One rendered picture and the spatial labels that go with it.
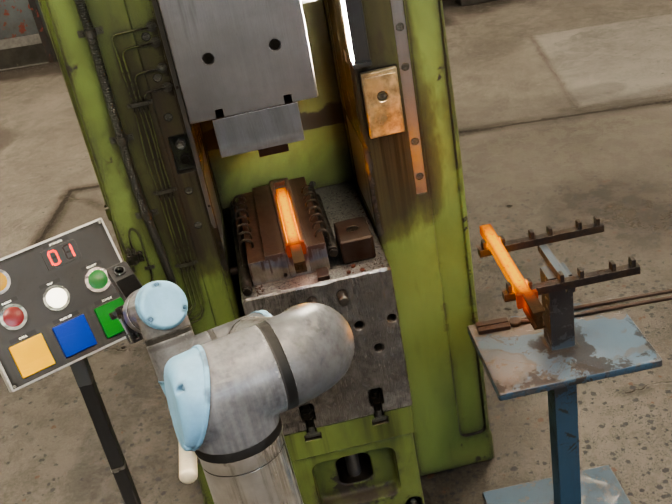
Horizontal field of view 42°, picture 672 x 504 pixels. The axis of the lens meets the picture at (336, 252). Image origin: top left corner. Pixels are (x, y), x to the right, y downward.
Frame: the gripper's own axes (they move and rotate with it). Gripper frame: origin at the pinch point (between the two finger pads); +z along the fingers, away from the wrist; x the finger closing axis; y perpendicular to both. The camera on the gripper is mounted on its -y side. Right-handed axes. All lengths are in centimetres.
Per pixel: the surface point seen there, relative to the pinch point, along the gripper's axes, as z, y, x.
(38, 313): 11.0, -7.1, -15.0
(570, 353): -19, 56, 90
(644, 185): 126, 51, 274
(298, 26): -23, -40, 56
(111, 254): 11.0, -12.8, 5.2
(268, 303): 11.8, 13.7, 35.3
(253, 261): 13.0, 2.7, 36.8
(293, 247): 5.0, 3.6, 44.9
